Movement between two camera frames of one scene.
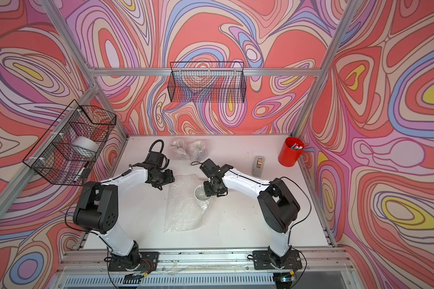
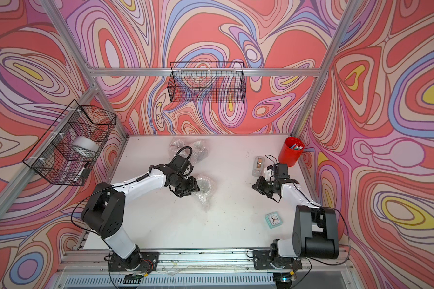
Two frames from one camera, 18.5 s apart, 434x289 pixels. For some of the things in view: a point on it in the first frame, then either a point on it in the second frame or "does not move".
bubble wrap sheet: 198,150 does not move
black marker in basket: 84,173 does not move
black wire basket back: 214,82 does not move
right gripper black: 209,192 → 258,186
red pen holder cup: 290,152 does not move
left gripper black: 170,178 → 193,187
